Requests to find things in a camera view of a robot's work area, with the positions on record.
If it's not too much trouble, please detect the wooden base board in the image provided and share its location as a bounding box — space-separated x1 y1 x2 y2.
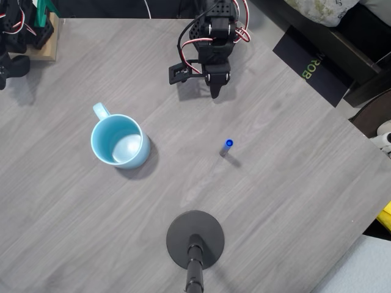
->
7 12 59 62

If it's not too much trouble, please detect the blue marker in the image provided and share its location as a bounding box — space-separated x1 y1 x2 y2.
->
219 138 235 157

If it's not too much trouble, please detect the floral patterned pillow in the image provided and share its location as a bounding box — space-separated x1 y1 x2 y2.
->
283 0 362 28

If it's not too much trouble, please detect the dark round chair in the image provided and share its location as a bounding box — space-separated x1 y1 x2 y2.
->
348 89 391 139

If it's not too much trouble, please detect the black box with green lettering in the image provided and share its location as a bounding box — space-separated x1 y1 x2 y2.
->
272 24 356 108

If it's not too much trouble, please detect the red white servo cable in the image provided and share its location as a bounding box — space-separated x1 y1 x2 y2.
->
180 38 214 74
234 0 253 44

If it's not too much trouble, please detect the light blue ceramic mug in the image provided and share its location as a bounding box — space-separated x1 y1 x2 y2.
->
90 102 152 170

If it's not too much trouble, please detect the black round-base camera stand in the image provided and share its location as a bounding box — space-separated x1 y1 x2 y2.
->
166 210 225 293

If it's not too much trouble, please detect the black leader arm handle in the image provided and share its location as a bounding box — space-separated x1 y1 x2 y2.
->
0 54 32 91

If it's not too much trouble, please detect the white device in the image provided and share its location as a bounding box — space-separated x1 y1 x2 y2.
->
370 120 391 158

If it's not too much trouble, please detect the green clamp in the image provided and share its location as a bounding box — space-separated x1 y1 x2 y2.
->
32 0 60 29

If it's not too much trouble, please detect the yellow object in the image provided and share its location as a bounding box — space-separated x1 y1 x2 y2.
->
376 201 391 234

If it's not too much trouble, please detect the dark wooden furniture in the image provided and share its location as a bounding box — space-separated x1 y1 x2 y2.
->
249 0 391 108

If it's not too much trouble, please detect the black leader arm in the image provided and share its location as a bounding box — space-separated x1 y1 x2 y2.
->
0 0 56 56

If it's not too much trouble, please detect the light grey cushion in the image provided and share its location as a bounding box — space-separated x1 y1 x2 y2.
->
307 233 391 293

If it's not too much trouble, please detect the black camera cable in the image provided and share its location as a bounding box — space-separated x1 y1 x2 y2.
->
176 18 199 63

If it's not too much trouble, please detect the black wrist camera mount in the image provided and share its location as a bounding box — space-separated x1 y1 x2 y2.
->
167 59 203 85

